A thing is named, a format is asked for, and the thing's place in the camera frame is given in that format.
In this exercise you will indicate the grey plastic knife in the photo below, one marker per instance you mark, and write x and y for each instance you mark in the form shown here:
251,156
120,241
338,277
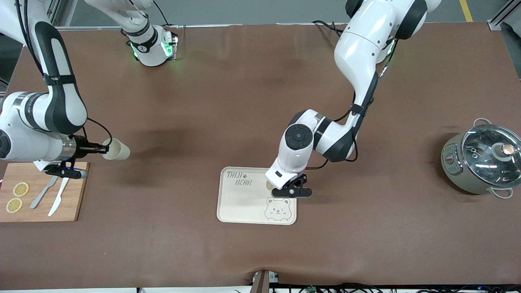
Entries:
38,199

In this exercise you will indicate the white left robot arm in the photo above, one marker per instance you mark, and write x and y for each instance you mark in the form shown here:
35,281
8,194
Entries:
358,49

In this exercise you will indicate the bamboo cutting board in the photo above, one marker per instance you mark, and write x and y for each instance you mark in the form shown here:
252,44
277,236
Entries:
40,211

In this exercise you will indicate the brown table cover mat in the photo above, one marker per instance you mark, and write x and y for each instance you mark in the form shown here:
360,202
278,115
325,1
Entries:
244,252

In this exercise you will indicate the glass pot lid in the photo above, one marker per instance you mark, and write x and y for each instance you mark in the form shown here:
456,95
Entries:
488,167

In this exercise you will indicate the white plastic knife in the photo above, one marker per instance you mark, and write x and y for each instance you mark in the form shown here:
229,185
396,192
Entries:
57,203

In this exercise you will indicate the yellow lemon slice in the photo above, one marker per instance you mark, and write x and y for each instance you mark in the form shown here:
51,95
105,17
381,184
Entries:
14,205
20,189

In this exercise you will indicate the cream bear print tray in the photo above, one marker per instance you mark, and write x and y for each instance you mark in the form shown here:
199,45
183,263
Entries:
240,207

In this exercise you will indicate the grey-green cooking pot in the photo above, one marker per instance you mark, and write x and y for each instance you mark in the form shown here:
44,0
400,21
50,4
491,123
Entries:
458,171

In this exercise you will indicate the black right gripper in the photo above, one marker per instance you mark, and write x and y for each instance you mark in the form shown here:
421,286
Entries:
82,146

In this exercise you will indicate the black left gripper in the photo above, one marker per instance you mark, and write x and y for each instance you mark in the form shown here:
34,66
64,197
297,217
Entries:
302,179

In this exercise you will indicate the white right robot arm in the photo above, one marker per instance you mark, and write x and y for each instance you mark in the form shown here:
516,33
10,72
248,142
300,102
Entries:
32,142

